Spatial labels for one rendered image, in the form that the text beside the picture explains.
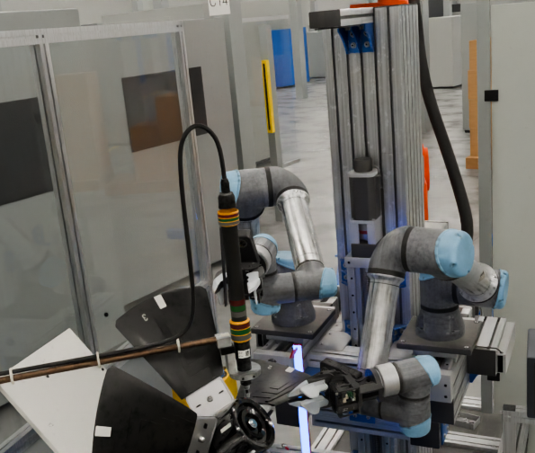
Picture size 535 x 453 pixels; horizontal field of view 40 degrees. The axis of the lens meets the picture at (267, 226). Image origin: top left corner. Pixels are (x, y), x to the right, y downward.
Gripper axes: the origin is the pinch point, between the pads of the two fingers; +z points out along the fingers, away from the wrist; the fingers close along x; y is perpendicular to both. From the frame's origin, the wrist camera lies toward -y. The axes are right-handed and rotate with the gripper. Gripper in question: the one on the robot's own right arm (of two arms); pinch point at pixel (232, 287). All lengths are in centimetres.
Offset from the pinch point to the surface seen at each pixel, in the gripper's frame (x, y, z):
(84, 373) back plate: 37.1, 20.5, -1.4
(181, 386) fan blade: 12.5, 20.8, 4.1
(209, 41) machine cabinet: 121, -44, -468
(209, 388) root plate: 6.7, 22.0, 2.6
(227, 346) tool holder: 2.3, 12.9, 1.1
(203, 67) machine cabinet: 126, -24, -457
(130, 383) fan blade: 14.7, 9.4, 24.3
